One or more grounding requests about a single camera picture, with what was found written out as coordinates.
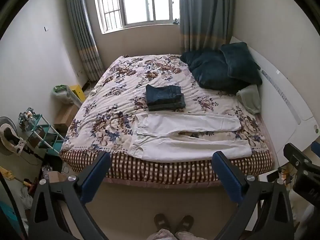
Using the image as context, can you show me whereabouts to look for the person's right slipper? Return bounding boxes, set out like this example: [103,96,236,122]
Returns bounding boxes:
[176,215,194,233]

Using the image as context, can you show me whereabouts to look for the teal shoe rack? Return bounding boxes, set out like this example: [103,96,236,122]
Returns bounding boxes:
[19,114,67,158]

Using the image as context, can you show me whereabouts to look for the folded light green blanket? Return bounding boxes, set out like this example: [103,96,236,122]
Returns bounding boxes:
[236,84,262,114]

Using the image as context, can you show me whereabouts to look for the white headboard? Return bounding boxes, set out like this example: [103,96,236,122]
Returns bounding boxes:
[229,36,320,170]

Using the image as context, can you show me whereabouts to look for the dark teal pillow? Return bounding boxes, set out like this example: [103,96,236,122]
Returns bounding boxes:
[180,50,250,92]
[220,42,263,85]

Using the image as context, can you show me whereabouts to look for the person's leg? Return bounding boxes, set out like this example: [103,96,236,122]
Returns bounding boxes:
[175,231,198,240]
[146,229,175,240]

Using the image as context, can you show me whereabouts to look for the orange and black cables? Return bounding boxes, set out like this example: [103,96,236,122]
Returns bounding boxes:
[277,166,294,184]

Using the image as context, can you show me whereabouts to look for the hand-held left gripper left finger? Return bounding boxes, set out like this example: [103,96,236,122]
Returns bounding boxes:
[26,151,112,240]

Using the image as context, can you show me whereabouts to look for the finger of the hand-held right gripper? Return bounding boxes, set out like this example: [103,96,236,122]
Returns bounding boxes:
[284,143,320,178]

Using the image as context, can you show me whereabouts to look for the yellow box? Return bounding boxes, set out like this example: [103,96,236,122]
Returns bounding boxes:
[70,84,87,103]

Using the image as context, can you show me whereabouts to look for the white pants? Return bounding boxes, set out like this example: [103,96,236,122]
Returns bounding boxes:
[130,112,252,163]

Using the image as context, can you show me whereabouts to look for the brown checked bed sheet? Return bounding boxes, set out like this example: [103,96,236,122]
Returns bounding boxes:
[60,150,273,184]

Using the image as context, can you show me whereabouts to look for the grey standing fan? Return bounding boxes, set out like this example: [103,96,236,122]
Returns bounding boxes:
[0,116,25,157]

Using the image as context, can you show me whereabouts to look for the colourful packaged toy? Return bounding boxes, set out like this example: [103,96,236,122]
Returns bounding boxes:
[18,107,35,130]

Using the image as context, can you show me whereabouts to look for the floral quilt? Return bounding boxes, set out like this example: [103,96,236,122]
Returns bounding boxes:
[60,54,273,163]

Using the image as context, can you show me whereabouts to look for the small cardboard box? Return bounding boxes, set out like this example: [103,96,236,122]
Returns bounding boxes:
[47,171,68,183]

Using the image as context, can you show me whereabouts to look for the person's left leg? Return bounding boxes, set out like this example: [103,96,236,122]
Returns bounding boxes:
[146,229,175,240]

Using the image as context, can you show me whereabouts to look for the grey-blue striped curtain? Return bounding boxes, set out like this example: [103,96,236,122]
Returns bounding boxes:
[179,0,235,55]
[64,0,105,82]

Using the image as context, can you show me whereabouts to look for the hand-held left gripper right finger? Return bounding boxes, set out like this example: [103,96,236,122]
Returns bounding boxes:
[212,151,294,240]

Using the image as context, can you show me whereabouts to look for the person's right leg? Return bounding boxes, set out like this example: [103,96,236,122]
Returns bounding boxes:
[175,231,198,240]

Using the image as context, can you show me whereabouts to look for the folded dark blue jeans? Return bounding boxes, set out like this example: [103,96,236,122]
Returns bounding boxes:
[146,84,187,112]

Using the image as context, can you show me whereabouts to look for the window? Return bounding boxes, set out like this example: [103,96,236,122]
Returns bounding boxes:
[92,0,180,33]

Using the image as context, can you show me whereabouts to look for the yellow broom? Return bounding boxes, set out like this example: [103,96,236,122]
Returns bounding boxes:
[0,166,28,186]

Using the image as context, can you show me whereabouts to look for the translucent plastic bag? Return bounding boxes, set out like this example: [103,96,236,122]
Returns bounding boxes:
[52,85,83,105]

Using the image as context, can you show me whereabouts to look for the brown cardboard box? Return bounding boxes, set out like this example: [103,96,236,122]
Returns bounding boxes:
[54,104,80,133]

